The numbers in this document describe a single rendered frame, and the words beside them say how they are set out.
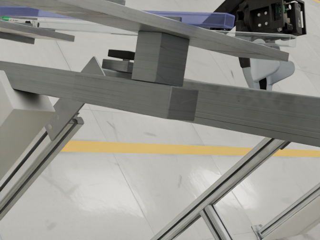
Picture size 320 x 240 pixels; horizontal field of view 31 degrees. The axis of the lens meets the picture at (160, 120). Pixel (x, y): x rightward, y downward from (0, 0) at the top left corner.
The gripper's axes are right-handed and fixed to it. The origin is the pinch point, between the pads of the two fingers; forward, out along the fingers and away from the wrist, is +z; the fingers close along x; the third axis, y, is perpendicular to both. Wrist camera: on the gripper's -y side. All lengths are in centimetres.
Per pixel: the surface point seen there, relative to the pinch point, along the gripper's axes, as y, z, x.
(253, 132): 5.1, 6.8, -10.1
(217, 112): -0.5, 3.5, -10.1
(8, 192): -46, 14, -14
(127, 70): -15.4, -4.6, -12.9
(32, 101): -7.3, 3.3, -37.0
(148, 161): -104, 5, 88
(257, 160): -38, 8, 60
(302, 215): -44, 25, 94
